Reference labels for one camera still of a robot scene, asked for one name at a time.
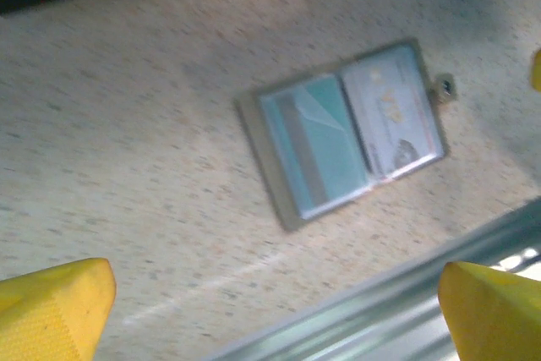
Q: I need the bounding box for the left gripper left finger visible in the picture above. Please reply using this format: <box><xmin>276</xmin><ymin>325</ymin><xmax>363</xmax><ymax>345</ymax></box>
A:
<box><xmin>0</xmin><ymin>257</ymin><xmax>117</xmax><ymax>361</ymax></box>

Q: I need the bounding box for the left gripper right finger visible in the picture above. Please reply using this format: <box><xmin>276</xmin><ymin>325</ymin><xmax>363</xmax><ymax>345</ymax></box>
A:
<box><xmin>437</xmin><ymin>261</ymin><xmax>541</xmax><ymax>361</ymax></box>

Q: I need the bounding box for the white VIP card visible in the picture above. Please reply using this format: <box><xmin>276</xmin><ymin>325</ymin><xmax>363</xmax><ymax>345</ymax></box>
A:
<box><xmin>341</xmin><ymin>46</ymin><xmax>445</xmax><ymax>180</ymax></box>

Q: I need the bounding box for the teal card with grey stripe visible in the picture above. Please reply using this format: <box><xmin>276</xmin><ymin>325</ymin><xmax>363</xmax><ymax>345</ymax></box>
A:
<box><xmin>260</xmin><ymin>75</ymin><xmax>369</xmax><ymax>218</ymax></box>

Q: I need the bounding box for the aluminium mounting rail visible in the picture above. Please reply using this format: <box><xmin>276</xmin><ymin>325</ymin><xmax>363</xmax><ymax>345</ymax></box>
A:
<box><xmin>202</xmin><ymin>198</ymin><xmax>541</xmax><ymax>361</ymax></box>

